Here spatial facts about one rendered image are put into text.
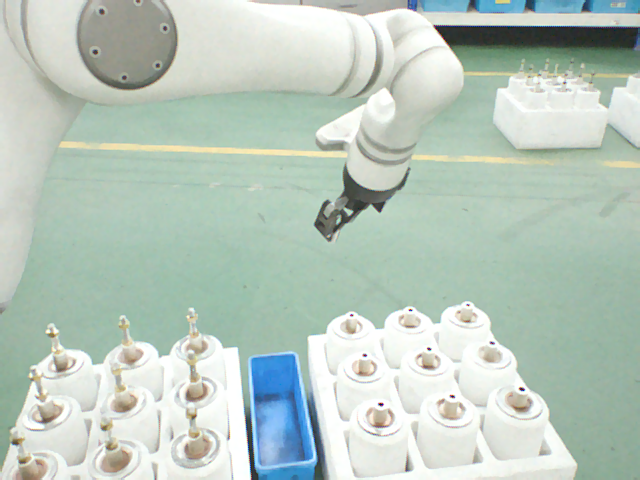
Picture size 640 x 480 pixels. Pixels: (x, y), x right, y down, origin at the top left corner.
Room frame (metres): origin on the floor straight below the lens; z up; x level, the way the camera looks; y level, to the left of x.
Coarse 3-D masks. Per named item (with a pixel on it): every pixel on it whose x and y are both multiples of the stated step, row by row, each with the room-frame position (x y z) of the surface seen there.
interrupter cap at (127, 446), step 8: (120, 440) 0.63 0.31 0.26; (128, 440) 0.63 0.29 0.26; (120, 448) 0.62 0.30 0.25; (128, 448) 0.62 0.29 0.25; (136, 448) 0.62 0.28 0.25; (96, 456) 0.60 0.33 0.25; (104, 456) 0.60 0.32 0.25; (128, 456) 0.60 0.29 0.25; (136, 456) 0.60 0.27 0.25; (88, 464) 0.59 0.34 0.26; (96, 464) 0.59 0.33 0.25; (104, 464) 0.59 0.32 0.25; (120, 464) 0.59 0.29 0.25; (128, 464) 0.59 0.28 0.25; (136, 464) 0.59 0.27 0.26; (96, 472) 0.58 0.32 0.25; (104, 472) 0.57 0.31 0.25; (112, 472) 0.57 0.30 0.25; (120, 472) 0.57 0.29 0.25; (128, 472) 0.57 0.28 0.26
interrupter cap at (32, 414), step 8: (56, 400) 0.72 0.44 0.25; (64, 400) 0.72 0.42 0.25; (32, 408) 0.70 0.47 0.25; (56, 408) 0.70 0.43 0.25; (64, 408) 0.70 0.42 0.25; (72, 408) 0.70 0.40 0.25; (24, 416) 0.68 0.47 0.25; (32, 416) 0.68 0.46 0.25; (40, 416) 0.68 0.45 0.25; (56, 416) 0.68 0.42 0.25; (64, 416) 0.68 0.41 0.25; (24, 424) 0.66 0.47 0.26; (32, 424) 0.67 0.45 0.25; (40, 424) 0.67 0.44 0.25; (48, 424) 0.67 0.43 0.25; (56, 424) 0.66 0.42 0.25
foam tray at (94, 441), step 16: (224, 352) 0.92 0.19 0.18; (96, 368) 0.88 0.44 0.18; (160, 368) 0.89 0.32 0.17; (224, 368) 0.91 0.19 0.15; (32, 384) 0.83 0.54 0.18; (240, 384) 0.83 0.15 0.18; (32, 400) 0.79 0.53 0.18; (96, 400) 0.79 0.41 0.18; (160, 400) 0.79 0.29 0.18; (240, 400) 0.79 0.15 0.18; (160, 416) 0.77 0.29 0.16; (240, 416) 0.75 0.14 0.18; (96, 432) 0.72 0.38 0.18; (160, 432) 0.72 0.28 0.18; (240, 432) 0.71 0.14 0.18; (96, 448) 0.68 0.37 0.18; (160, 448) 0.68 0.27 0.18; (240, 448) 0.68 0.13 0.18; (160, 464) 0.65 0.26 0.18; (240, 464) 0.65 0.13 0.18
